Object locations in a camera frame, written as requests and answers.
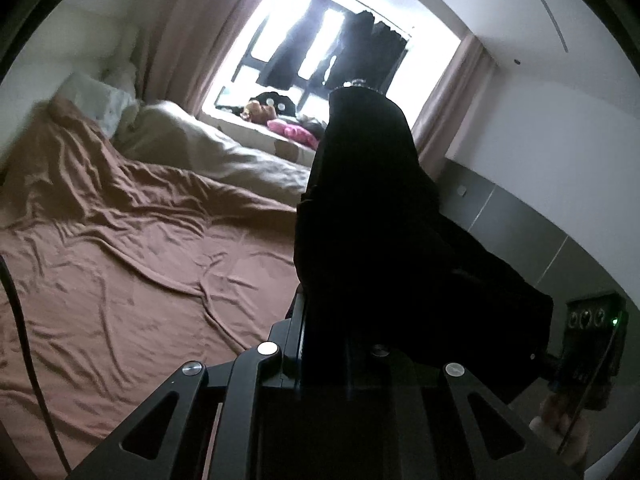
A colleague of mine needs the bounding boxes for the pink curtain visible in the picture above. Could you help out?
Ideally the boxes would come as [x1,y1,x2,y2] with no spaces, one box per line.
[412,32,496,180]
[131,0,262,114]

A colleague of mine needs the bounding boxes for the black garment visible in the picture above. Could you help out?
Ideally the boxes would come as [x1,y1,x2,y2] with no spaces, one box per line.
[294,86,553,403]

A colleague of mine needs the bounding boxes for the black cable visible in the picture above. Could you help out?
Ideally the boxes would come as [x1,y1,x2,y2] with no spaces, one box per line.
[0,253,74,476]

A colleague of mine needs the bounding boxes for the light patterned pillow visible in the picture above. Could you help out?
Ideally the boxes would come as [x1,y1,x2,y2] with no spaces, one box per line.
[55,72,139,139]

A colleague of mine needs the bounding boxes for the pink curtain right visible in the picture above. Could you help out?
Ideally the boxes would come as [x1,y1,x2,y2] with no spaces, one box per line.
[412,32,496,180]

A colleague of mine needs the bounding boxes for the orange plush toy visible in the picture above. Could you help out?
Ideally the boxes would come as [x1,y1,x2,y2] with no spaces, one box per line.
[240,100,278,126]

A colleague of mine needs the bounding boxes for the black plush toy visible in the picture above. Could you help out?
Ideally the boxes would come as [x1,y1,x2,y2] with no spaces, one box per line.
[252,91,297,116]

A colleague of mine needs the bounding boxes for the pink plush toy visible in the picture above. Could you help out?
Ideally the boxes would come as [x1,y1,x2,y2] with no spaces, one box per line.
[267,119,319,151]

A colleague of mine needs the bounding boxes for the brown bed cover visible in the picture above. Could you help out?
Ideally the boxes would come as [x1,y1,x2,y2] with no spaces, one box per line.
[1,98,297,479]

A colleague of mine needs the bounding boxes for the beige duvet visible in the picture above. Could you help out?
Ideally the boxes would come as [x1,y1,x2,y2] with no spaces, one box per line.
[112,101,310,207]

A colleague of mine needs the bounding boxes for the pink curtain left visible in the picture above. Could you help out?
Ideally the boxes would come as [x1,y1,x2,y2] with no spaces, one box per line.
[131,0,262,114]

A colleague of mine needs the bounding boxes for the black hanging clothes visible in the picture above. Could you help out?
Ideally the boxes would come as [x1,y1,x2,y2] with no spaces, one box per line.
[250,0,408,96]

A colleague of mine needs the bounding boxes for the person's right hand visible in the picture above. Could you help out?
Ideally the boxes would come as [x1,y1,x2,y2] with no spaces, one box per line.
[529,393,590,468]

